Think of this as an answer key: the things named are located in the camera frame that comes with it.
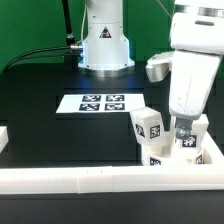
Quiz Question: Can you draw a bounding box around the white fence bar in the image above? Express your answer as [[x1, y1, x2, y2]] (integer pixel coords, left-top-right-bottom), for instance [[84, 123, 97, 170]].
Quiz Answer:
[[202, 132, 224, 165], [0, 165, 224, 195]]

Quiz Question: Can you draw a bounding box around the white sheet with tags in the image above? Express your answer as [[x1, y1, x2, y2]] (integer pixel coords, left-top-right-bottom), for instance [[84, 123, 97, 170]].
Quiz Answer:
[[57, 93, 145, 113]]

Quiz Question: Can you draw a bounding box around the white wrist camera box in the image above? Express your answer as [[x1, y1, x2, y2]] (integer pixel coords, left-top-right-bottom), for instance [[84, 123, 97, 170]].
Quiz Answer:
[[170, 13, 224, 55]]

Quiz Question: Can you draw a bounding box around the white right fence bar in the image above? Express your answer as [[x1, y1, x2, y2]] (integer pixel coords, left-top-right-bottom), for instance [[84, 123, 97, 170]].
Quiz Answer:
[[202, 132, 224, 165]]

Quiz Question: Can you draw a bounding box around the black cable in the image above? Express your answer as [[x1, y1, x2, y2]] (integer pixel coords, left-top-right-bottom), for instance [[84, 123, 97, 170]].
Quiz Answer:
[[0, 44, 83, 75]]

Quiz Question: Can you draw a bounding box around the white front fence bar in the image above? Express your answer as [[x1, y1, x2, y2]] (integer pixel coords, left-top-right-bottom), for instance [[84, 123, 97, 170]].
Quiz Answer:
[[0, 165, 224, 195]]

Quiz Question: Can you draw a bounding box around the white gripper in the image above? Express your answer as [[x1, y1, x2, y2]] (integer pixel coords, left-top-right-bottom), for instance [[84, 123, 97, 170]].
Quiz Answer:
[[145, 50, 222, 140]]

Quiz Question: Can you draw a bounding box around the black vertical pole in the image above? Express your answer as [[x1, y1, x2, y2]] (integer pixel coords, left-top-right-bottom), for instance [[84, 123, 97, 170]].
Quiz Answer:
[[62, 0, 75, 46]]

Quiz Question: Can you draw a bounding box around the white left fence piece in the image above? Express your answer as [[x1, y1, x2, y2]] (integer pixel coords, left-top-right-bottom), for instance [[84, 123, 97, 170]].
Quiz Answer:
[[0, 126, 8, 153]]

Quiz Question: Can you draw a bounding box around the white round stool seat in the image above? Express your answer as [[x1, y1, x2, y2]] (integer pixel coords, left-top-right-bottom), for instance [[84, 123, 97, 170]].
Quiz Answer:
[[141, 145, 204, 166]]

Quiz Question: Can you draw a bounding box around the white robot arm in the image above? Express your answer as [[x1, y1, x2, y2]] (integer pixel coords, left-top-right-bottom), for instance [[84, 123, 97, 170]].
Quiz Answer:
[[79, 0, 224, 139]]

